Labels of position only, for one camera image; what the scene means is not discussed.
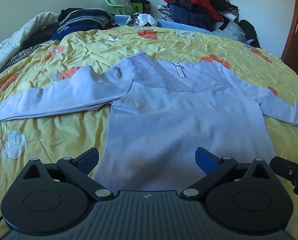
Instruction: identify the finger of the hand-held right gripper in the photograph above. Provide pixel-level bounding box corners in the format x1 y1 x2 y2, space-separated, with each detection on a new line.
269 156 298 181

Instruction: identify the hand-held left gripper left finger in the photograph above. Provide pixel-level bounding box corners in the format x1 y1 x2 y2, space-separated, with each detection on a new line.
23 147 115 202

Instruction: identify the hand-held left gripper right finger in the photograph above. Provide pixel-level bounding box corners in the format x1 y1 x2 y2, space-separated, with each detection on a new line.
180 147 277 202

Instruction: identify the lavender long-sleeve shirt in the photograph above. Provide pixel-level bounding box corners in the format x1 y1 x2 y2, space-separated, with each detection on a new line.
0 52 298 193

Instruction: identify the pile of dark folded clothes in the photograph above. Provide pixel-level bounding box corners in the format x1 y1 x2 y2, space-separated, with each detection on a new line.
51 8 117 41

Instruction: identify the yellow printed quilt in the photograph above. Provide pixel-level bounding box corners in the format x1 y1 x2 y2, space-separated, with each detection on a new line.
0 25 298 240

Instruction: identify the black white striped cloth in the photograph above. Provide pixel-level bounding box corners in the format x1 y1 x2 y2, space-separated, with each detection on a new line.
0 41 50 73

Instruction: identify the clear plastic bag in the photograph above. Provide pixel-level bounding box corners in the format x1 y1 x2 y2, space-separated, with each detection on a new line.
212 21 248 43

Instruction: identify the black backpack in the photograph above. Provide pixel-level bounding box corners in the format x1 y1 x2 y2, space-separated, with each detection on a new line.
238 19 261 49

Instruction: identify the blue blanket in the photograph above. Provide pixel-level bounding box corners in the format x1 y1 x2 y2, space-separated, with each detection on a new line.
113 14 215 33

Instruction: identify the white printed comforter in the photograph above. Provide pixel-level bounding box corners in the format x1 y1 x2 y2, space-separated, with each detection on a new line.
0 12 60 82

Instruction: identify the navy jacket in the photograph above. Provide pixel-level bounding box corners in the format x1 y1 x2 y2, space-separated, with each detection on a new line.
167 0 216 32

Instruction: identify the white black plastic bag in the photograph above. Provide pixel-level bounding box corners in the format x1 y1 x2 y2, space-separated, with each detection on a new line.
127 12 158 27

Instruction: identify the houndstooth cloth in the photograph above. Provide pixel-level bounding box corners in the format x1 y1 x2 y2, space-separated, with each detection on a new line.
157 4 173 22

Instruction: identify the black white garment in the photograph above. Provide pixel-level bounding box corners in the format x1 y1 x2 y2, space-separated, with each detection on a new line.
208 0 240 31

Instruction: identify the green plastic chair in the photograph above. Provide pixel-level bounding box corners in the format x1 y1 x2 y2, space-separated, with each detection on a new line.
106 0 150 16

